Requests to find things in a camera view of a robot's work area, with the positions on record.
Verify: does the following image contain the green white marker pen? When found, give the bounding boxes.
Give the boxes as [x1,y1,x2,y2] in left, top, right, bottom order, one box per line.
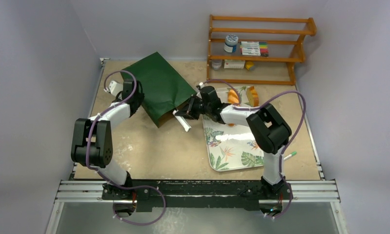
[284,151,297,161]

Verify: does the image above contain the leaf pattern serving tray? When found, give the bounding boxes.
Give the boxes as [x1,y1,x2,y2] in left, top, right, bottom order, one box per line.
[199,86,267,172]

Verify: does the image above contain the white jar blue lid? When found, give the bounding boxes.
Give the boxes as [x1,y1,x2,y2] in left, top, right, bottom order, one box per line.
[224,34,239,53]

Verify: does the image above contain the metal tongs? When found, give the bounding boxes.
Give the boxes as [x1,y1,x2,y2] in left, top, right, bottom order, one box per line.
[172,109,191,132]

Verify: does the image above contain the small grey jar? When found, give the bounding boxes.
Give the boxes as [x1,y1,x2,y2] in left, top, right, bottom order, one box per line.
[211,59,223,70]

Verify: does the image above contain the white small box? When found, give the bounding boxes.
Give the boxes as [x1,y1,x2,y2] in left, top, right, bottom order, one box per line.
[224,59,245,69]

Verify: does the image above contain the orange fake bread slice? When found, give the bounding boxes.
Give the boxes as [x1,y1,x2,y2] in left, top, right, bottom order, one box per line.
[246,86,259,107]

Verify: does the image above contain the green paper bag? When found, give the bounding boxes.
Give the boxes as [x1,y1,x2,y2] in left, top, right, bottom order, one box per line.
[124,52,196,128]

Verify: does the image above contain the orange wooden shelf rack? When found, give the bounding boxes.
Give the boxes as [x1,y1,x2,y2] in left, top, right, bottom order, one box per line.
[206,15,317,85]

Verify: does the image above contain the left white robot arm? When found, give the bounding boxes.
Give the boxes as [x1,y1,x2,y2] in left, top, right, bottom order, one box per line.
[71,80,144,199]

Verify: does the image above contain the coloured marker set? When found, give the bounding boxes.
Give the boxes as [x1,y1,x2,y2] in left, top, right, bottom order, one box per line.
[240,41,269,57]

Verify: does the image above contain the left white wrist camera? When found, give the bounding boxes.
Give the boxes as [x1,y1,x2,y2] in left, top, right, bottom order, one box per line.
[104,80,123,96]

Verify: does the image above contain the fake baguette bread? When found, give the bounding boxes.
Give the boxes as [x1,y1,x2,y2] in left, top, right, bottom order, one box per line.
[227,89,240,105]

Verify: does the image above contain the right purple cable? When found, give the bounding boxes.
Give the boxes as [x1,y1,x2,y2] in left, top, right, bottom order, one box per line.
[199,78,307,220]

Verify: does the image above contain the purple cable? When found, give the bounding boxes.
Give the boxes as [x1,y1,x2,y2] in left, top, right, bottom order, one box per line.
[199,78,307,220]
[85,70,166,226]

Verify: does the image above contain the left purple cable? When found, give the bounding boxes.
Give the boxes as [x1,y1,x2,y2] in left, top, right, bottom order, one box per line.
[85,70,166,226]

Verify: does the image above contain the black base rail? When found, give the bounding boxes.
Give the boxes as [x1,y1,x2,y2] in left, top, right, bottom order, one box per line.
[102,178,292,215]

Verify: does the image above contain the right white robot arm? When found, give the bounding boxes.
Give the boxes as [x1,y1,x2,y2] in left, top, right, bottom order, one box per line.
[175,86,292,198]

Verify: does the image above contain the small yellow object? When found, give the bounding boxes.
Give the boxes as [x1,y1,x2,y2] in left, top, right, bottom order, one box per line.
[245,61,255,71]

